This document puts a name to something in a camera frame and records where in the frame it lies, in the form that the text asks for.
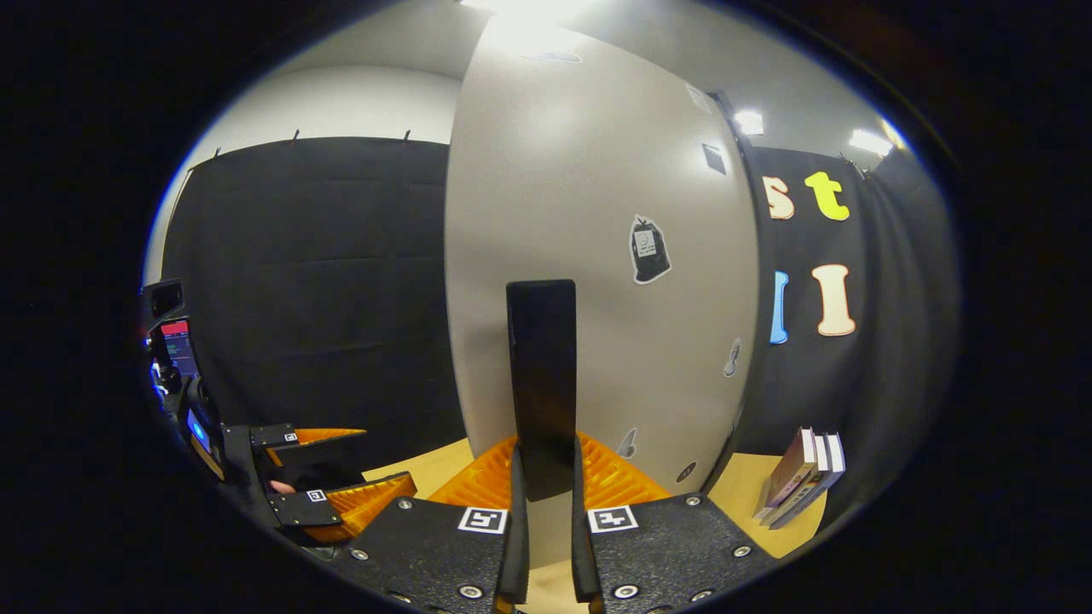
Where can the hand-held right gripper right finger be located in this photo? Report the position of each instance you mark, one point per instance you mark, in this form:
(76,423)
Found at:
(582,554)

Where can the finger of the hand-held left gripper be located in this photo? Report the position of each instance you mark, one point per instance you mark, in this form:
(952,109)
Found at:
(290,439)
(341,507)

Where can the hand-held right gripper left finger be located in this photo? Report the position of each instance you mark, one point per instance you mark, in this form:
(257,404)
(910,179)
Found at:
(518,546)

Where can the black backdrop cloth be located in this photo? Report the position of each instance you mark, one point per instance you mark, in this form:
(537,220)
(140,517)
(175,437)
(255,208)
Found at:
(316,273)

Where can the purple spine book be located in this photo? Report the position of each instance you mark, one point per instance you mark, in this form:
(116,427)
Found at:
(785,473)

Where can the black orange spine book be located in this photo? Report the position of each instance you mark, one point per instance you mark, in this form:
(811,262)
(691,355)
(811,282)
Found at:
(810,482)

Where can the blue grey spine book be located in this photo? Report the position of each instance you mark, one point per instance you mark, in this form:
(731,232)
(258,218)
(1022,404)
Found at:
(832,465)

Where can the ceiling light panel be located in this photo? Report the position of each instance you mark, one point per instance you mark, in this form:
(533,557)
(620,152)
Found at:
(870,141)
(525,8)
(749,122)

